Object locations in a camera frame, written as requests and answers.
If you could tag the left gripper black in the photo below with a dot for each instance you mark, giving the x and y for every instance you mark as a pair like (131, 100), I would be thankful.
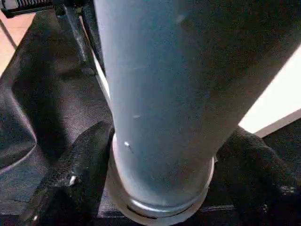
(28, 5)

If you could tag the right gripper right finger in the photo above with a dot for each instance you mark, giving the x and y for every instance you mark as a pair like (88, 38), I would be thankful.
(258, 183)

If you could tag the white plastic table leg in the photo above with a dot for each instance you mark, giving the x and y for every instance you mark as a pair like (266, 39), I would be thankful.
(164, 82)

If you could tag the black shiny mat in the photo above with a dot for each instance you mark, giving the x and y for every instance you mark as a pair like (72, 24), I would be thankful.
(35, 106)

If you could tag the white plastic table top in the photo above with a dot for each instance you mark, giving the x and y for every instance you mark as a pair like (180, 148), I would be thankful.
(277, 99)

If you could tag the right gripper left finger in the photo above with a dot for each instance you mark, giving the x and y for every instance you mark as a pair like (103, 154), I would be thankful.
(77, 176)

